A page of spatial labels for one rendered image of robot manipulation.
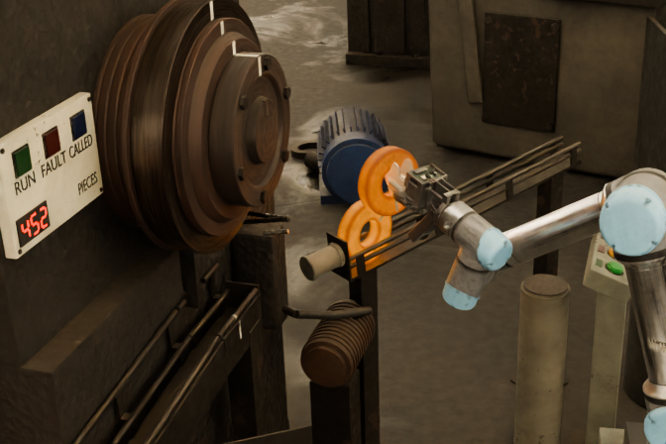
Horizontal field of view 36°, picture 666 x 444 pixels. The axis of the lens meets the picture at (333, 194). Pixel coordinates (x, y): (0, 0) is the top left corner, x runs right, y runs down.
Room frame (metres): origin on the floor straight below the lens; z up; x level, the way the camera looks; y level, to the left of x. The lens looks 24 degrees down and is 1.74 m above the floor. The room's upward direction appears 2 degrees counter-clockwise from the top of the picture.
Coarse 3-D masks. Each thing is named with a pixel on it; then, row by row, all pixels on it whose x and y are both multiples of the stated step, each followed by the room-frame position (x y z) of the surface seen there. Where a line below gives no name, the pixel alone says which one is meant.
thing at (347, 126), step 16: (336, 112) 4.17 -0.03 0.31; (352, 112) 4.11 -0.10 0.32; (368, 112) 4.10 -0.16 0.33; (320, 128) 4.09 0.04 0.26; (336, 128) 3.92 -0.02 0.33; (352, 128) 3.92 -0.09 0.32; (368, 128) 3.95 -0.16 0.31; (384, 128) 4.07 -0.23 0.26; (320, 144) 3.98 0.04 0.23; (336, 144) 3.78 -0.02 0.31; (352, 144) 3.77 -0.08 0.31; (368, 144) 3.77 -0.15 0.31; (384, 144) 3.90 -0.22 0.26; (320, 160) 3.88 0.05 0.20; (336, 160) 3.75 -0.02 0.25; (352, 160) 3.75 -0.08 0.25; (320, 176) 4.09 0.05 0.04; (336, 176) 3.75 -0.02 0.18; (352, 176) 3.75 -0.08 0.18; (320, 192) 3.92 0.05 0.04; (336, 192) 3.75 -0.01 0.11; (352, 192) 3.75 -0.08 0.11; (384, 192) 3.89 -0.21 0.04
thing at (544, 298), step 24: (528, 288) 2.17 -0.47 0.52; (552, 288) 2.17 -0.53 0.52; (528, 312) 2.16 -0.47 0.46; (552, 312) 2.13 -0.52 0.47; (528, 336) 2.15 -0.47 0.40; (552, 336) 2.13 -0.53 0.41; (528, 360) 2.15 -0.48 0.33; (552, 360) 2.14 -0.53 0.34; (528, 384) 2.15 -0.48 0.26; (552, 384) 2.14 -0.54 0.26; (528, 408) 2.15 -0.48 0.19; (552, 408) 2.14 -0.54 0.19; (528, 432) 2.14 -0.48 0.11; (552, 432) 2.14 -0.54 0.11
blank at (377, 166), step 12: (372, 156) 2.05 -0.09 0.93; (384, 156) 2.04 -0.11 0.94; (396, 156) 2.06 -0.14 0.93; (408, 156) 2.08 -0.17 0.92; (372, 168) 2.02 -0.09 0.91; (384, 168) 2.04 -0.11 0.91; (360, 180) 2.03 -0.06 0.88; (372, 180) 2.02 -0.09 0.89; (360, 192) 2.03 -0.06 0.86; (372, 192) 2.02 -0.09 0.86; (372, 204) 2.02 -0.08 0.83; (384, 204) 2.04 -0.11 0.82; (396, 204) 2.06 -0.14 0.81
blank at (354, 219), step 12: (360, 204) 2.13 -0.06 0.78; (348, 216) 2.11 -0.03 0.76; (360, 216) 2.11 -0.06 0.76; (372, 216) 2.14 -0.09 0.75; (384, 216) 2.17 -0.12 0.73; (348, 228) 2.09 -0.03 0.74; (360, 228) 2.11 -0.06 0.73; (372, 228) 2.17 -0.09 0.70; (384, 228) 2.17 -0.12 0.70; (348, 240) 2.08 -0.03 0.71; (372, 240) 2.15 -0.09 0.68; (372, 252) 2.14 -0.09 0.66
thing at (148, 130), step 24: (216, 0) 1.78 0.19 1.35; (168, 24) 1.70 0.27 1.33; (192, 24) 1.69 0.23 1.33; (168, 48) 1.65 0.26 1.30; (144, 72) 1.62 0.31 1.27; (168, 72) 1.60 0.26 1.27; (144, 96) 1.59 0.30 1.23; (168, 96) 1.58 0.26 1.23; (144, 120) 1.58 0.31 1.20; (168, 120) 1.57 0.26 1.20; (144, 144) 1.56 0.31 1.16; (168, 144) 1.57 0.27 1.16; (144, 168) 1.56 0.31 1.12; (168, 168) 1.56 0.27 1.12; (144, 192) 1.57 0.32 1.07; (168, 192) 1.55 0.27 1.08; (144, 216) 1.59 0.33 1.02; (168, 216) 1.55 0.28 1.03; (168, 240) 1.63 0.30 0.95; (192, 240) 1.61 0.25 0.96; (216, 240) 1.70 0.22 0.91
